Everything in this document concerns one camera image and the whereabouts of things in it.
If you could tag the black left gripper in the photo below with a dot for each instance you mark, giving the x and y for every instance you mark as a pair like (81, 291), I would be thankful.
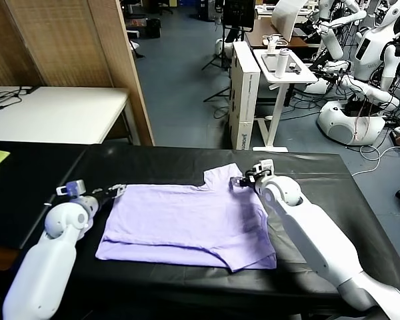
(101, 195)

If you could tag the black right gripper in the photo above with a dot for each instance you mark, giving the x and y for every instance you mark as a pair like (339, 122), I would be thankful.
(250, 180)

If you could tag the lilac purple printed t-shirt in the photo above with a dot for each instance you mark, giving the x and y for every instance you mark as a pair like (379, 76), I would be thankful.
(186, 226)

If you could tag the white humanoid robot raised arm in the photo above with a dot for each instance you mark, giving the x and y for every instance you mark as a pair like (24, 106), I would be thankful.
(331, 40)

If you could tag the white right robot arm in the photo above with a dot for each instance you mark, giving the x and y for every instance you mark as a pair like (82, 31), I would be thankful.
(306, 240)

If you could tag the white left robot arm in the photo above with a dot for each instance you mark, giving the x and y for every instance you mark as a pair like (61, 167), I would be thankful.
(43, 266)

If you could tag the large black table cover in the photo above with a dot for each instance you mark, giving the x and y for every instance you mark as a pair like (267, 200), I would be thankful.
(173, 166)

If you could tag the tall white cardboard box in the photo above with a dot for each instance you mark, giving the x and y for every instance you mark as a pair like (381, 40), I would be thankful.
(245, 100)

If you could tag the small black table cover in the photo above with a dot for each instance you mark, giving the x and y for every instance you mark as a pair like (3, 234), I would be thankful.
(23, 200)

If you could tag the white side table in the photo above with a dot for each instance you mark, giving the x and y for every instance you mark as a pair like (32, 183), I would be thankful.
(53, 113)

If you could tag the white standing desk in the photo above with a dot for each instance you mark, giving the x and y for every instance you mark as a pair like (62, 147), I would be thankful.
(296, 77)

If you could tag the grey tablet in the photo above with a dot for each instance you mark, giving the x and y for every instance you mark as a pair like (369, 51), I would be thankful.
(269, 62)

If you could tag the white bottle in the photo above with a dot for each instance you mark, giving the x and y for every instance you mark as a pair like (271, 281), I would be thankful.
(281, 65)

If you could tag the white small stand gadget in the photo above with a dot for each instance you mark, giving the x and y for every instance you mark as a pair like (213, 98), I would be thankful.
(271, 43)

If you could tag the brown wooden desk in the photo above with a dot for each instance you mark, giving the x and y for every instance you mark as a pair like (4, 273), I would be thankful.
(300, 41)

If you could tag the light wooden table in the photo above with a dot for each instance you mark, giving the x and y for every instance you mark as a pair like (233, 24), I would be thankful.
(70, 40)

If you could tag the black trash bin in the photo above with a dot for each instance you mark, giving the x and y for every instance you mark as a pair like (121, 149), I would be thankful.
(153, 28)

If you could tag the black monitor panel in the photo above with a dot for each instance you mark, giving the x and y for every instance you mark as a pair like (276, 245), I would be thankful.
(238, 13)

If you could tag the white curved chair back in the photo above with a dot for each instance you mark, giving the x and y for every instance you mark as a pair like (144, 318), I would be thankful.
(286, 20)

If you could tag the white humanoid robot with base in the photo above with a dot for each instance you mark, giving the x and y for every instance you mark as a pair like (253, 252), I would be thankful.
(370, 50)

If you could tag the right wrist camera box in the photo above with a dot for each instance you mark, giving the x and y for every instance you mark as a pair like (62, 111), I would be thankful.
(264, 166)

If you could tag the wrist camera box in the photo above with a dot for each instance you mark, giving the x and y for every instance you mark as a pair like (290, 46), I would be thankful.
(71, 188)
(264, 166)

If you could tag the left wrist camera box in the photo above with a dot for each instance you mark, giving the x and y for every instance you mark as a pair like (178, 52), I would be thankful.
(71, 188)

